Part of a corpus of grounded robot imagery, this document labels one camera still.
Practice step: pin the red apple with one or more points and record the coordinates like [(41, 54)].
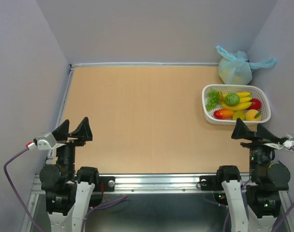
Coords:
[(256, 104)]

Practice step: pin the green round fruit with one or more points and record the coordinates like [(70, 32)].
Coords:
[(232, 99)]

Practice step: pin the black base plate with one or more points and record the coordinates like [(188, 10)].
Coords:
[(106, 183), (210, 183)]

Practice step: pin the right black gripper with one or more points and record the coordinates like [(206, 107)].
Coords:
[(241, 130)]

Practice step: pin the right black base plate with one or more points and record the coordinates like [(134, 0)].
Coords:
[(210, 183)]

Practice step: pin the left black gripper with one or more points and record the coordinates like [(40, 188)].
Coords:
[(83, 131)]

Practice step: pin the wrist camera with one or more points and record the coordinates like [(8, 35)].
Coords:
[(287, 144), (47, 142)]

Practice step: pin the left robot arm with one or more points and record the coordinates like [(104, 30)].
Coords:
[(67, 191)]

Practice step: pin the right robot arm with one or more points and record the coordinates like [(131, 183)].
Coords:
[(266, 179)]

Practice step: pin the red orange mango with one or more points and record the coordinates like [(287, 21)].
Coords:
[(223, 114)]

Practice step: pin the aluminium mounting rail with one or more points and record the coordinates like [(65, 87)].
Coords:
[(155, 183)]

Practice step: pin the blue plastic bag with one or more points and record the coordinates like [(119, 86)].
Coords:
[(236, 69)]

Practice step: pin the yellow green starfruit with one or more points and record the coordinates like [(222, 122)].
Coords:
[(239, 114)]

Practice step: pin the orange peach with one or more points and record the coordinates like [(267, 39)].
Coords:
[(253, 115)]

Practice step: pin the yellow bananas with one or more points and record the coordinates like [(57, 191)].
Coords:
[(245, 98)]

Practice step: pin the green grapes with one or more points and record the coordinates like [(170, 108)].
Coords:
[(213, 99)]

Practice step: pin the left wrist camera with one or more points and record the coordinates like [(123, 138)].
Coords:
[(47, 142)]

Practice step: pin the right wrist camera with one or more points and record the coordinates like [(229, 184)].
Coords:
[(287, 144)]

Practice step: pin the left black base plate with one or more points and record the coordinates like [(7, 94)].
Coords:
[(106, 183)]

